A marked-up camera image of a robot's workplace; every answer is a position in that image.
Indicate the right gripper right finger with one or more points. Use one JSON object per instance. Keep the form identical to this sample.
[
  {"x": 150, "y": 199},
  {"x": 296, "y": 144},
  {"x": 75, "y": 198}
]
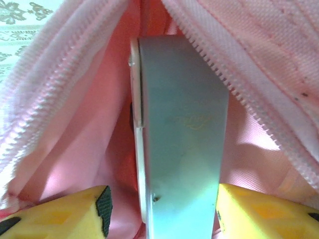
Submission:
[{"x": 269, "y": 214}]

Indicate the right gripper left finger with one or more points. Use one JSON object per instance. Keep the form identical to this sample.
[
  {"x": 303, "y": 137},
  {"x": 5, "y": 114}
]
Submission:
[{"x": 62, "y": 214}]

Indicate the blue case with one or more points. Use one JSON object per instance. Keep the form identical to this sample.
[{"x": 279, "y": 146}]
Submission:
[{"x": 184, "y": 137}]

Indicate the pink school backpack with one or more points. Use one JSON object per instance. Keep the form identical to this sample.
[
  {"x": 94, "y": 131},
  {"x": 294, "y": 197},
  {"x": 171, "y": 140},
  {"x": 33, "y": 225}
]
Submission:
[{"x": 261, "y": 74}]

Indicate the floral table cloth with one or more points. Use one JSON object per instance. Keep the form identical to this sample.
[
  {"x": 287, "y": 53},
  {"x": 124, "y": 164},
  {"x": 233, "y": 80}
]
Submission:
[{"x": 17, "y": 37}]

